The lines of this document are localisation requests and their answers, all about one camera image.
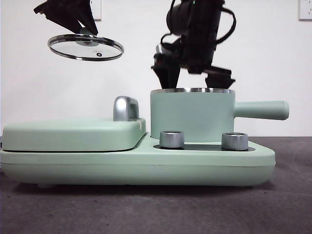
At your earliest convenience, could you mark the silver griddle cover handle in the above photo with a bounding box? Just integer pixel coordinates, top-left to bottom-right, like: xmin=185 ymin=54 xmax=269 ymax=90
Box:
xmin=113 ymin=96 xmax=140 ymax=122

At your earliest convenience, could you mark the mint green pot with handle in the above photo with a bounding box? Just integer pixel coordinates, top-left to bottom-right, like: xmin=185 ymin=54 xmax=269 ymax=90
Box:
xmin=150 ymin=87 xmax=290 ymax=144

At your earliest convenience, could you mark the glass lid with green knob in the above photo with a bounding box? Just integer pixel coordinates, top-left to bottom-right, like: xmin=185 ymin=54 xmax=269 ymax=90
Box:
xmin=47 ymin=27 xmax=124 ymax=61

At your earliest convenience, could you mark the white wall socket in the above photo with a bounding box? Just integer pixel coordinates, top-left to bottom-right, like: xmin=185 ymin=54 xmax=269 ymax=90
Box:
xmin=90 ymin=0 xmax=102 ymax=21
xmin=298 ymin=0 xmax=312 ymax=21

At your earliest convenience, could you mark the mint green griddle cover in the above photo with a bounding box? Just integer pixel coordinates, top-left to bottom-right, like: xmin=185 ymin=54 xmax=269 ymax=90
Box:
xmin=1 ymin=117 xmax=147 ymax=153

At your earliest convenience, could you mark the mint green cooker base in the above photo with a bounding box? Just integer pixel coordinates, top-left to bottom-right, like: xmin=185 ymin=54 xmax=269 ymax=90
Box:
xmin=0 ymin=133 xmax=276 ymax=190

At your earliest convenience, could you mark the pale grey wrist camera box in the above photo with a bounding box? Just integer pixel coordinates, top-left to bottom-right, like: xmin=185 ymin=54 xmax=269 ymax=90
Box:
xmin=155 ymin=43 xmax=169 ymax=58

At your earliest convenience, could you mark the silver control knob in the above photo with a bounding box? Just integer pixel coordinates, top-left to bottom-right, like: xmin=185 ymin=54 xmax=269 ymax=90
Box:
xmin=221 ymin=132 xmax=249 ymax=151
xmin=158 ymin=131 xmax=185 ymax=149

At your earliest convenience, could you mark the thick black sleeved cable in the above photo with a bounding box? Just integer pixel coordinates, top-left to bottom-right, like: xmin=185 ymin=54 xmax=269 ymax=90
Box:
xmin=215 ymin=7 xmax=237 ymax=44

